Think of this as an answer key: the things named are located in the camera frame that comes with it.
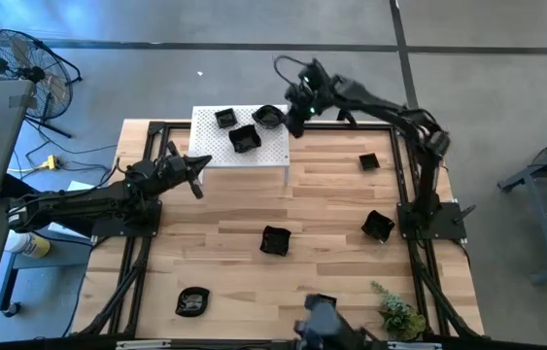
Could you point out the grey metal cart frame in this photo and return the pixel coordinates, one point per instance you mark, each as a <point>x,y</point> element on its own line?
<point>545,233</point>

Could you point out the silver metal bracket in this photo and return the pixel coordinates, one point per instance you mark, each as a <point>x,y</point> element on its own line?
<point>414,345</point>
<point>143,344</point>

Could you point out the yellow power adapter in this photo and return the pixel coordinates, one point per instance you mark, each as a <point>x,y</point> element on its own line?
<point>51,162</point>

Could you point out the white perforated riser shelf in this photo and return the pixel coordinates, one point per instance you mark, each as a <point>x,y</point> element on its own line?
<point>215,146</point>

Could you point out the black wavy square plate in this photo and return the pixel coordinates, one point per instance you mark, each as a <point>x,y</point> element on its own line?
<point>245,138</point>
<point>275,240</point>
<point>377,226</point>

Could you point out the black hook-shaped clamp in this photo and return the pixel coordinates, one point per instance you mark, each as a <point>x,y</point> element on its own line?
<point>347,116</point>

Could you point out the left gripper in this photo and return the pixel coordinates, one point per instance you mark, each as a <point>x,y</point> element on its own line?
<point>171,172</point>

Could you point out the black rounded plate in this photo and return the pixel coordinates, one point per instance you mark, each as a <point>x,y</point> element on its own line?
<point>268,116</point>

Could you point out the white yellow wipes canister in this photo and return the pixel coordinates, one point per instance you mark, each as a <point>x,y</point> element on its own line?
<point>27,244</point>

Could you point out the black table edge rail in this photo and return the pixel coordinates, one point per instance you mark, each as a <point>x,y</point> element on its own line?
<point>496,346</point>

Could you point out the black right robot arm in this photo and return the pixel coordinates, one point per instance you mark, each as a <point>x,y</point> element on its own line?
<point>380,104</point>

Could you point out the black small square dish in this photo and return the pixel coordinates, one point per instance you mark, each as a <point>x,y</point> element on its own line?
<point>369,161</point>
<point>226,118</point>

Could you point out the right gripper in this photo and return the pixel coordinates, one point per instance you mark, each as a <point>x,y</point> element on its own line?
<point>309,92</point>

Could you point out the white paper sheet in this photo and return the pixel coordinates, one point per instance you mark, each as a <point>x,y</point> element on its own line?
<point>78,187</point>

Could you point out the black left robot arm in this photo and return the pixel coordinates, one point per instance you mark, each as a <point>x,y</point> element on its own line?
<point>83,204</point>

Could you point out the blue-grey low cart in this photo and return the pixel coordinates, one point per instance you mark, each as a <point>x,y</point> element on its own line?
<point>44,260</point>

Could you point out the black oval plate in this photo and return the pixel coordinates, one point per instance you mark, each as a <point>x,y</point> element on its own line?
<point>192,301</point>

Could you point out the black floor fan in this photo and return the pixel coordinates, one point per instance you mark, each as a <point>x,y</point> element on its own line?
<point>35,74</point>

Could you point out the small green potted plant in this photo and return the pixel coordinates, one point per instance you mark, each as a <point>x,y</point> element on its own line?
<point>399,316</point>

